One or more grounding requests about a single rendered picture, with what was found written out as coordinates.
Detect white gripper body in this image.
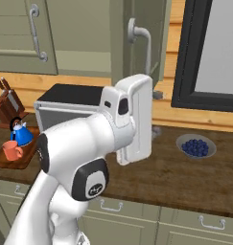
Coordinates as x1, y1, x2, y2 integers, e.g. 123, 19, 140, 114
114, 74, 153, 167

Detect blue kettle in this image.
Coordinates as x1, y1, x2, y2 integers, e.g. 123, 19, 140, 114
9, 116, 35, 147

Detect wooden tray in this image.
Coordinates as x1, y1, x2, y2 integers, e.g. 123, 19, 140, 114
0, 125, 42, 170

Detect salmon orange mug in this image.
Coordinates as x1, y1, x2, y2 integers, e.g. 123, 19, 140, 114
1, 140, 24, 162

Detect closed green cabinet door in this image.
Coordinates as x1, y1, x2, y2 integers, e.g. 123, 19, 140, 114
0, 0, 59, 77

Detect grey bowl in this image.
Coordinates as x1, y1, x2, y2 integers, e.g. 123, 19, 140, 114
175, 133, 218, 160

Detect black framed window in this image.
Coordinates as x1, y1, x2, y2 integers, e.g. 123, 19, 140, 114
171, 0, 233, 114

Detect blueberries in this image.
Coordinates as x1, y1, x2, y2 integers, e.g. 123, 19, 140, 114
180, 138, 210, 158

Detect silver and black microwave oven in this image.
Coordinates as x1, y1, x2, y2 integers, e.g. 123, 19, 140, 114
33, 82, 116, 135

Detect green drawer front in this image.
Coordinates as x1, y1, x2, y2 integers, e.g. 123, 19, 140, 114
85, 194, 161, 226
0, 178, 36, 205
158, 205, 233, 238

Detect wooden knife block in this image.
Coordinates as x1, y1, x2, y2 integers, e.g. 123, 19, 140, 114
0, 88, 30, 130

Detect curved silver door handle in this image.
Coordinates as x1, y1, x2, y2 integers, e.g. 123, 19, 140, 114
28, 3, 49, 63
127, 17, 153, 78

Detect silver drawer handle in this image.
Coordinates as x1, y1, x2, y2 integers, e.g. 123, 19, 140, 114
13, 184, 30, 197
99, 198, 125, 213
198, 214, 227, 232

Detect green wall cabinet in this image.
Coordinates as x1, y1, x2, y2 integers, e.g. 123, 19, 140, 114
45, 0, 113, 78

